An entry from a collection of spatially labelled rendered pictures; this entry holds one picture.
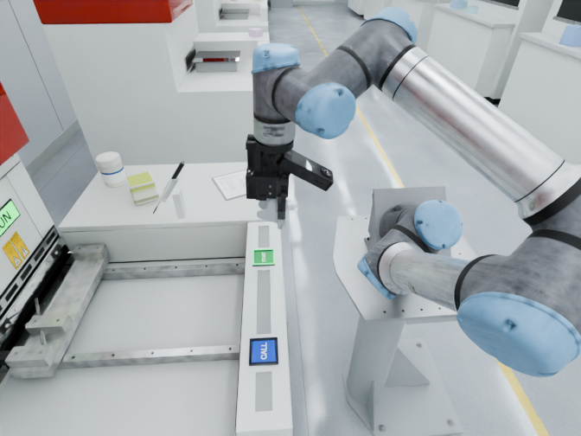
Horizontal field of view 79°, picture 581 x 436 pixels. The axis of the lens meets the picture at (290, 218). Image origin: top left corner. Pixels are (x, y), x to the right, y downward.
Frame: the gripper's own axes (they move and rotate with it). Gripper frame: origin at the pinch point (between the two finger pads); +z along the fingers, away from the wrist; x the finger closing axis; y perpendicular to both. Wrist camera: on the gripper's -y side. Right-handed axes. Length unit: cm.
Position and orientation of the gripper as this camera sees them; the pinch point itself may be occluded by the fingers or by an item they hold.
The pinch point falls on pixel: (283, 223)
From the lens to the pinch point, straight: 76.4
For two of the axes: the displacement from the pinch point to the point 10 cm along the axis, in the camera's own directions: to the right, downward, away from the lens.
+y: -10.0, -0.5, 0.0
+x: -0.3, 6.3, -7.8
